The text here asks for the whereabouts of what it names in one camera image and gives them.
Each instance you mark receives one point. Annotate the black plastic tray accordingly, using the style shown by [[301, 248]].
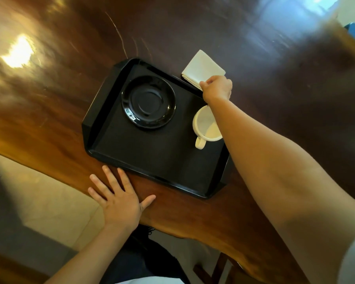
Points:
[[153, 156]]

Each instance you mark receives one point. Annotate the person's left hand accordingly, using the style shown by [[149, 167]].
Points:
[[121, 207]]

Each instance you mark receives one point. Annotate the wooden bench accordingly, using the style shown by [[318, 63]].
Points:
[[9, 269]]

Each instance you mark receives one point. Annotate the white ceramic cup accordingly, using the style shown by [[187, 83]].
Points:
[[205, 128]]

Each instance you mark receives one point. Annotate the white napkin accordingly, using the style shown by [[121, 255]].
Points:
[[201, 67]]

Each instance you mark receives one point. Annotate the person's right forearm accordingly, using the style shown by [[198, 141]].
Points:
[[269, 168]]

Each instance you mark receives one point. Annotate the person's dark trousers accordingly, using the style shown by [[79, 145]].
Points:
[[142, 257]]

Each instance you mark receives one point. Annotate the person's right hand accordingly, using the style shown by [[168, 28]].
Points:
[[217, 89]]

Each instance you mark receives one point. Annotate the wooden chair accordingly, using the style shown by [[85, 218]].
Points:
[[222, 270]]

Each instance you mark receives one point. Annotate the person's left forearm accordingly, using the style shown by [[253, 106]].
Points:
[[97, 257]]

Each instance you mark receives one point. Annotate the person's left little finger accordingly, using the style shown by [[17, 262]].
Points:
[[95, 195]]

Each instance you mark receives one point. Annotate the black saucer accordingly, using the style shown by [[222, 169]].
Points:
[[148, 102]]

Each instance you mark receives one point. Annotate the person's right fingers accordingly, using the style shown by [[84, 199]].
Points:
[[214, 82]]

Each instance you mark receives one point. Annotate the person's left middle finger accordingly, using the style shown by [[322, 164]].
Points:
[[110, 178]]

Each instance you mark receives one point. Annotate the person's left thumb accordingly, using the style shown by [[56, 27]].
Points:
[[148, 202]]

